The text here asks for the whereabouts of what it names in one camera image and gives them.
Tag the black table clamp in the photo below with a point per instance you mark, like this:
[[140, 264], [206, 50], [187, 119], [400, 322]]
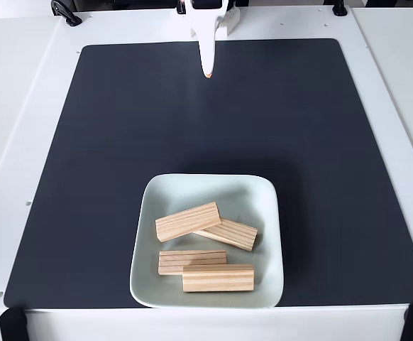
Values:
[[181, 7], [339, 8], [66, 12]]

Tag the grooved wooden block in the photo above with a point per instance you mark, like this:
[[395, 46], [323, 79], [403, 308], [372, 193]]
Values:
[[172, 263], [187, 222]]

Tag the black table mat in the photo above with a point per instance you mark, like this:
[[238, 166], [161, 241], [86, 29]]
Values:
[[86, 177]]

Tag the white square plate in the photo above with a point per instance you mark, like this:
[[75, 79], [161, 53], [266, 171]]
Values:
[[206, 192]]

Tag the striped wooden block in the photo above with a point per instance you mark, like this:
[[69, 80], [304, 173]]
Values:
[[219, 278], [233, 235]]

